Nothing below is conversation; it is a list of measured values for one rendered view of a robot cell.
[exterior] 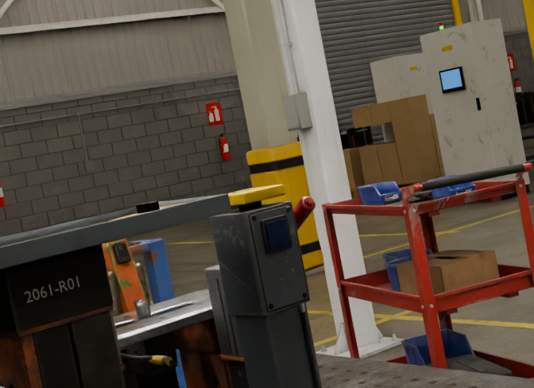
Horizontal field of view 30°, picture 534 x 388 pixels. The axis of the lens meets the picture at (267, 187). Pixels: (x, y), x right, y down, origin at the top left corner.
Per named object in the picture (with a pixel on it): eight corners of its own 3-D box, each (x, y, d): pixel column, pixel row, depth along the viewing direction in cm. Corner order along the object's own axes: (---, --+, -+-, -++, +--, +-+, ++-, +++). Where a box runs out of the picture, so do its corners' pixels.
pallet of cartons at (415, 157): (461, 180, 1473) (444, 91, 1466) (424, 190, 1423) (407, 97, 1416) (402, 187, 1567) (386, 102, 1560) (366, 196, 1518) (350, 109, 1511)
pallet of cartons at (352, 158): (393, 188, 1583) (385, 141, 1579) (357, 197, 1533) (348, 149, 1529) (342, 193, 1677) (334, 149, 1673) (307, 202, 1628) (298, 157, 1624)
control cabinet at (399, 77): (418, 186, 1512) (388, 27, 1499) (393, 189, 1554) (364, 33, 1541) (485, 168, 1610) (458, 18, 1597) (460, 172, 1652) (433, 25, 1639)
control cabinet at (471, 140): (448, 205, 1167) (410, -2, 1155) (478, 196, 1199) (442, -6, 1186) (501, 201, 1102) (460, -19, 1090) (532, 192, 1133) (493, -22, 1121)
